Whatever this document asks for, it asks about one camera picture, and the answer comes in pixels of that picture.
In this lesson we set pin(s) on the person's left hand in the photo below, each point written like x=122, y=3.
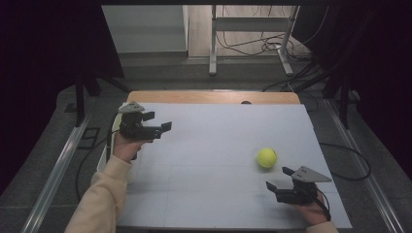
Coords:
x=124, y=149

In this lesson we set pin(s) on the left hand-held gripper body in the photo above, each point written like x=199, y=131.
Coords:
x=134, y=127

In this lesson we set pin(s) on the wooden table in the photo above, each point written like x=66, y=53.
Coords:
x=210, y=97

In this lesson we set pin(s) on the white metal stand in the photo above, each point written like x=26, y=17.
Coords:
x=212, y=48

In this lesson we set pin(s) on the yellow tennis ball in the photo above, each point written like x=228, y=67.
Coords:
x=267, y=158

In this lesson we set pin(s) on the aluminium rail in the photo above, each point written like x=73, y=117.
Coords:
x=55, y=174
x=362, y=174

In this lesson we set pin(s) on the black floor frame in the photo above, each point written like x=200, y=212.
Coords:
x=89, y=137

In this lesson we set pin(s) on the white board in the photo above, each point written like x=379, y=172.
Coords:
x=210, y=145

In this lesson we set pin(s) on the white plastic bin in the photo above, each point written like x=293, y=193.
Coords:
x=103, y=161

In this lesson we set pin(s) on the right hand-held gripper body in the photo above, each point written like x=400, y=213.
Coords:
x=301, y=191

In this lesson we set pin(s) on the person's right hand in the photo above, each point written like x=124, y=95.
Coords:
x=311, y=212

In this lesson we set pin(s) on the black stand legs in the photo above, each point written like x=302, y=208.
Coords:
x=343, y=97
x=79, y=97

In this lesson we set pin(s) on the white cabinet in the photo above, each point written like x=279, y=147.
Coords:
x=145, y=29

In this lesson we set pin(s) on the dark curtain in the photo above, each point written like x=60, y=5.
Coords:
x=382, y=64
x=39, y=64

